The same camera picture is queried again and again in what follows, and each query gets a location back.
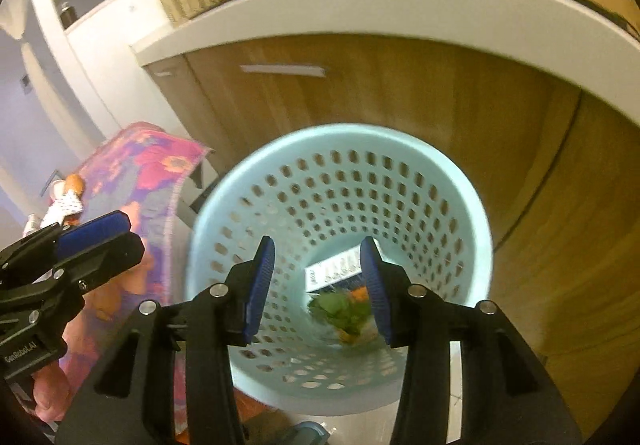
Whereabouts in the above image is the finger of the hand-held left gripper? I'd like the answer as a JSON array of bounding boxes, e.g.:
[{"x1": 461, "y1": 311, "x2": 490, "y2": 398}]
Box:
[
  {"x1": 50, "y1": 231, "x2": 146, "y2": 294},
  {"x1": 0, "y1": 211, "x2": 132, "y2": 286}
]

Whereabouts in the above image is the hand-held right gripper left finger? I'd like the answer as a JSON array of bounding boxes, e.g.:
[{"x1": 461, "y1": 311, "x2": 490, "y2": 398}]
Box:
[{"x1": 54, "y1": 235, "x2": 277, "y2": 445}]

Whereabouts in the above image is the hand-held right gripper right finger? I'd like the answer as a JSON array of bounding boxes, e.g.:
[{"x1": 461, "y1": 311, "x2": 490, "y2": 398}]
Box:
[{"x1": 359, "y1": 235, "x2": 584, "y2": 445}]

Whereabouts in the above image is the white polka dot carton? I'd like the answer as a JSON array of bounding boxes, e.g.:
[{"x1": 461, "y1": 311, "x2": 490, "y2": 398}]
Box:
[{"x1": 42, "y1": 187, "x2": 84, "y2": 228}]

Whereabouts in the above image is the green bok choy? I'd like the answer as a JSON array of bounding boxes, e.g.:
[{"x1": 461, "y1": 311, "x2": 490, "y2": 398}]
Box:
[{"x1": 307, "y1": 292, "x2": 373, "y2": 332}]

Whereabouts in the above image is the white blister pack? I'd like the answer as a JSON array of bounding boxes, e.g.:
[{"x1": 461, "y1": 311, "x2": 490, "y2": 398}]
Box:
[{"x1": 304, "y1": 252, "x2": 363, "y2": 294}]

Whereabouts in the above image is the light blue perforated basket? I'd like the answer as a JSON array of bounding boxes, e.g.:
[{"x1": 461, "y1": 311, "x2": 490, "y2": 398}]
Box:
[{"x1": 187, "y1": 124, "x2": 496, "y2": 408}]

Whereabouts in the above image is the person's left hand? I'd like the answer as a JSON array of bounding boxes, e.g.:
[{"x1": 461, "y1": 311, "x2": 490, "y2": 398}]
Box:
[{"x1": 31, "y1": 365, "x2": 71, "y2": 425}]

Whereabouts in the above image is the floral blanket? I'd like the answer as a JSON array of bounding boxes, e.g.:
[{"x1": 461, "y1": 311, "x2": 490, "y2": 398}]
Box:
[{"x1": 30, "y1": 121, "x2": 217, "y2": 445}]

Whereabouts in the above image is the light blue plastic item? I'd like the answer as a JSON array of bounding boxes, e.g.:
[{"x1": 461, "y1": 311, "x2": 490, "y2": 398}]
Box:
[{"x1": 295, "y1": 422, "x2": 331, "y2": 445}]

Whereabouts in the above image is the wooden kitchen cabinet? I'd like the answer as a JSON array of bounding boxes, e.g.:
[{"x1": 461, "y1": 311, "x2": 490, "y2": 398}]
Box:
[{"x1": 142, "y1": 32, "x2": 640, "y2": 406}]

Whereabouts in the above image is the white curtain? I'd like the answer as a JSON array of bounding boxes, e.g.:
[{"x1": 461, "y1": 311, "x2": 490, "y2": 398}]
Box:
[{"x1": 0, "y1": 0, "x2": 32, "y2": 48}]

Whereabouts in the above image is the woven utensil basket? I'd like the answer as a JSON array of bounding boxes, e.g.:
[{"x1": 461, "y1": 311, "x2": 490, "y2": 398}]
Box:
[{"x1": 160, "y1": 0, "x2": 221, "y2": 23}]

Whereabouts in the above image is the white kitchen countertop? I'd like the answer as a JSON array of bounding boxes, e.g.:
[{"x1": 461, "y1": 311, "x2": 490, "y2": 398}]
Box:
[{"x1": 131, "y1": 0, "x2": 640, "y2": 106}]

